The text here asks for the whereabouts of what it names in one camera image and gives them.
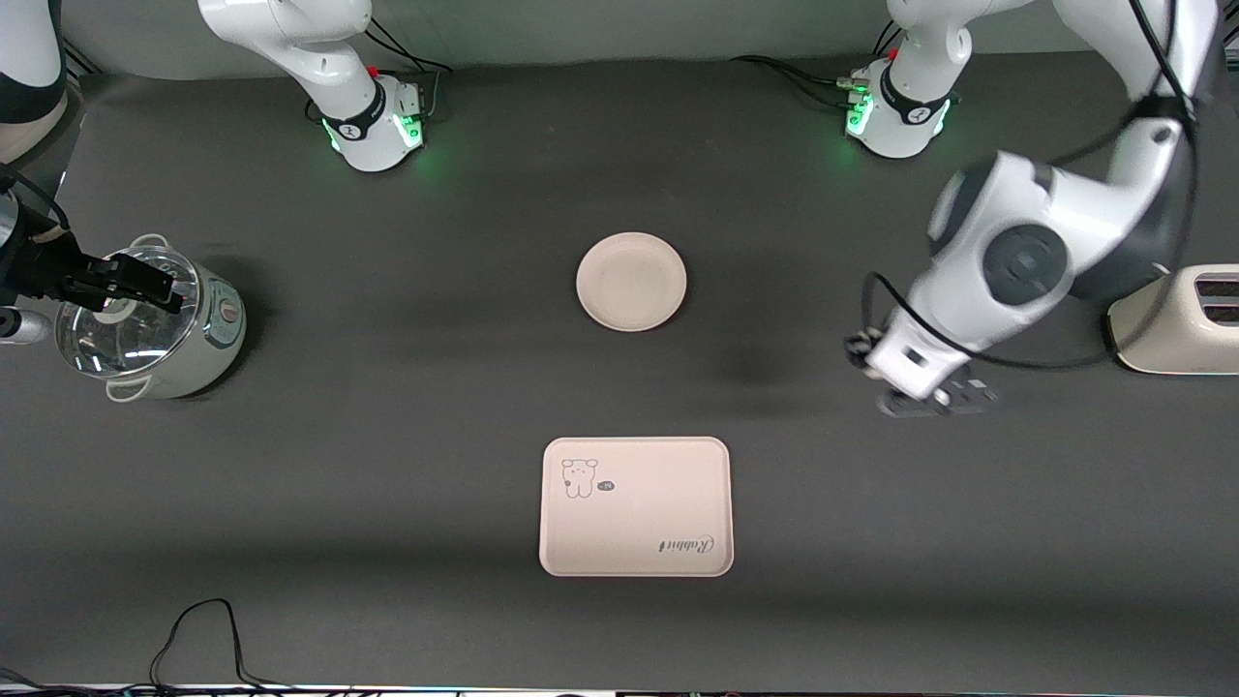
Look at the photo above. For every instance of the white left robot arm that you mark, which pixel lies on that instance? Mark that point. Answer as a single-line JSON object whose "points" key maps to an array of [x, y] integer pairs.
{"points": [[1026, 261]]}

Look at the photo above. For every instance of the white toaster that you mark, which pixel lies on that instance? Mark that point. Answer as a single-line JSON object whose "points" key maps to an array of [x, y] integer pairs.
{"points": [[1176, 334]]}

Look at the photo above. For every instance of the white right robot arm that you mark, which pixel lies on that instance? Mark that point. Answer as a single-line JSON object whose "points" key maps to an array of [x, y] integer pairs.
{"points": [[368, 136]]}

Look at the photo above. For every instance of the round cream plate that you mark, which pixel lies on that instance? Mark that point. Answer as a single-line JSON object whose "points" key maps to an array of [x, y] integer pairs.
{"points": [[631, 283]]}

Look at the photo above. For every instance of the glass cooker lid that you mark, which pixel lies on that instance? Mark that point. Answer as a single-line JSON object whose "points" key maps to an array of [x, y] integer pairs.
{"points": [[111, 339]]}

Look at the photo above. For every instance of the cream rectangular rabbit tray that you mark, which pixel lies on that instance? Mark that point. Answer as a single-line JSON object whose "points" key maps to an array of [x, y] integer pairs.
{"points": [[634, 513]]}

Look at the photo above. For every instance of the pale green rice cooker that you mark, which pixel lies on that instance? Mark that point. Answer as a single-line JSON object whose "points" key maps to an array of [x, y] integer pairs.
{"points": [[208, 334]]}

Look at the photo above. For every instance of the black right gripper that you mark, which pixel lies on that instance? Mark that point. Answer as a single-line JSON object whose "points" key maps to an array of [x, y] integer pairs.
{"points": [[45, 267]]}

